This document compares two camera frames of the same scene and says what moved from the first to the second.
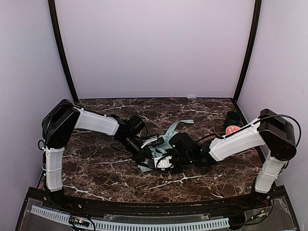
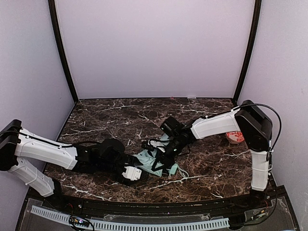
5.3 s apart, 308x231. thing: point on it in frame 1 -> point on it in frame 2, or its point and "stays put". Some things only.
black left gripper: (143, 157) -> (131, 160)
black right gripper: (173, 159) -> (161, 158)
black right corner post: (257, 8) stays put
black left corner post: (57, 35) stays put
